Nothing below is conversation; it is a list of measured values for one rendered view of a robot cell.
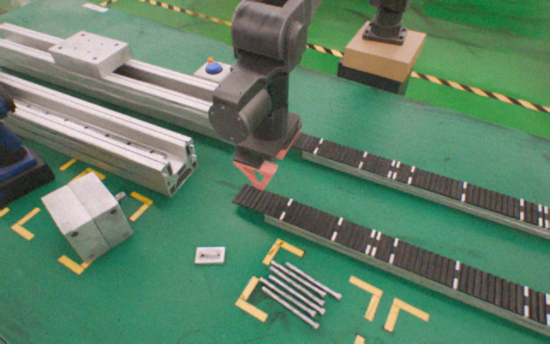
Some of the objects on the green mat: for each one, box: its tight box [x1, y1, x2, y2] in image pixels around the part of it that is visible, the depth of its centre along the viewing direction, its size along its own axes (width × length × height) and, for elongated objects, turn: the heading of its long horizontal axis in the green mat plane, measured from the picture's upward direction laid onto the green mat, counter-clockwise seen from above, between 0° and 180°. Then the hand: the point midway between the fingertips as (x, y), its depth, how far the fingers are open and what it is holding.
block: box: [41, 172, 134, 264], centre depth 65 cm, size 10×11×10 cm
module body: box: [0, 23, 220, 140], centre depth 97 cm, size 80×10×8 cm, turn 65°
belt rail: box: [302, 151, 550, 239], centre depth 67 cm, size 96×4×3 cm, turn 65°
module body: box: [0, 72, 199, 197], centre depth 85 cm, size 80×10×8 cm, turn 65°
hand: (269, 168), depth 61 cm, fingers open, 8 cm apart
